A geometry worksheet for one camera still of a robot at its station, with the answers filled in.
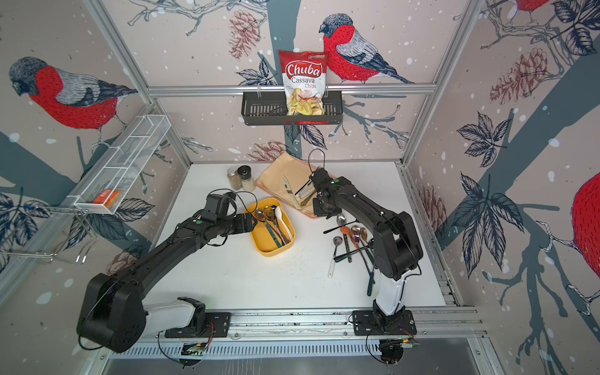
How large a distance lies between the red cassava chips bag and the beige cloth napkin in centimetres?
37

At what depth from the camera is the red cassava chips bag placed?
0.83 meters

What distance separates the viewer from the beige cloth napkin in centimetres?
107
